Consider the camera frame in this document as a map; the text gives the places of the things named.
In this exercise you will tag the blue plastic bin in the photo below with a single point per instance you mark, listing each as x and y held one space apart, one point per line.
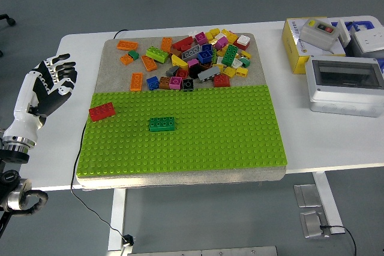
367 24

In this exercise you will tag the magenta 2x2 brick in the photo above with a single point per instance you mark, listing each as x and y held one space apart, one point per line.
201 37
175 83

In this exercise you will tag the white push-button switch box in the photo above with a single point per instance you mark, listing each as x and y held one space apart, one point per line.
315 35

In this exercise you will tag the black office chair base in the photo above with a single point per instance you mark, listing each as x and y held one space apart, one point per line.
10 21

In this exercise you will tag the small dark green brick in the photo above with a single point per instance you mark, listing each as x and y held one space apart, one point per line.
133 55

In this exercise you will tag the grey-brown mat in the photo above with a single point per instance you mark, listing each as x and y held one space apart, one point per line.
117 73

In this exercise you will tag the white switch plate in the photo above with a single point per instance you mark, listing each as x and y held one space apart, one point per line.
343 32

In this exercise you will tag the bright green brick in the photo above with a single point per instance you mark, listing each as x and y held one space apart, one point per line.
214 54

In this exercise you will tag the lime green 2x4 brick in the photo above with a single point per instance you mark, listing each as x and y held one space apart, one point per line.
157 54

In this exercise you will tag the black white power plug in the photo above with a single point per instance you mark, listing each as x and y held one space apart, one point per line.
127 239

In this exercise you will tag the orange 2x2 brick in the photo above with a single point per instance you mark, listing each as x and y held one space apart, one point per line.
126 59

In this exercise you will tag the dark green 2x4 brick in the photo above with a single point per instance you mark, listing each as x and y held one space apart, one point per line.
162 124
230 55

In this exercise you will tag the white distribution box clear cover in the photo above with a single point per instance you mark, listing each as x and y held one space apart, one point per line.
339 97

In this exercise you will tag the white wall socket panel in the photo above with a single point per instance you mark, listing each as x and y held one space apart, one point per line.
367 41

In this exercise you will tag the white 2x2 brick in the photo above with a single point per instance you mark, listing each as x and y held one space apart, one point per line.
243 40

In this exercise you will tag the black 2x2 brick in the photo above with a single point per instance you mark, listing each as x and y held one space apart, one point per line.
188 84

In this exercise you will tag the yellow curved brick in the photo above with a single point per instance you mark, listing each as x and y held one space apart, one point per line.
179 61

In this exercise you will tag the orange 2x4 brick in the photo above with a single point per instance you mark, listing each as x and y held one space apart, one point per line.
127 45
136 81
166 43
149 63

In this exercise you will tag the golden yellow brick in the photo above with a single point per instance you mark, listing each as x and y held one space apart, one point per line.
213 41

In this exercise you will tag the long red brick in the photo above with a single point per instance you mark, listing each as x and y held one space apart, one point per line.
182 43

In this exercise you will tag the red sloped 2x2 brick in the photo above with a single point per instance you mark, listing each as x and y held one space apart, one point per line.
221 80

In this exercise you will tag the long metal floor plate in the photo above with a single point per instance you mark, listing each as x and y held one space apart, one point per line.
204 251

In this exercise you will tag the red 2x4 brick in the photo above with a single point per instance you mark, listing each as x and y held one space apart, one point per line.
102 112

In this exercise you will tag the grey 2x4 brick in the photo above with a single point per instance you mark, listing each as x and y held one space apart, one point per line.
191 53

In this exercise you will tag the lime green baseplate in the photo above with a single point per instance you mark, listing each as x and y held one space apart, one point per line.
210 139

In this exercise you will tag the long grey brick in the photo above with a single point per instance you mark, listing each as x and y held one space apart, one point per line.
208 73

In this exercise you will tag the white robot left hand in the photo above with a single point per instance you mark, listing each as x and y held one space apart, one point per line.
27 94

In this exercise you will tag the yellow cardboard box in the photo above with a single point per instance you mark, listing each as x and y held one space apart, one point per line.
292 49

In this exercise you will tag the small grey sloped brick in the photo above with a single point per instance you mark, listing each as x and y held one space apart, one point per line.
172 71

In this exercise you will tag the small magenta brick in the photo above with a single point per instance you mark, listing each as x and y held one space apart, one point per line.
193 62

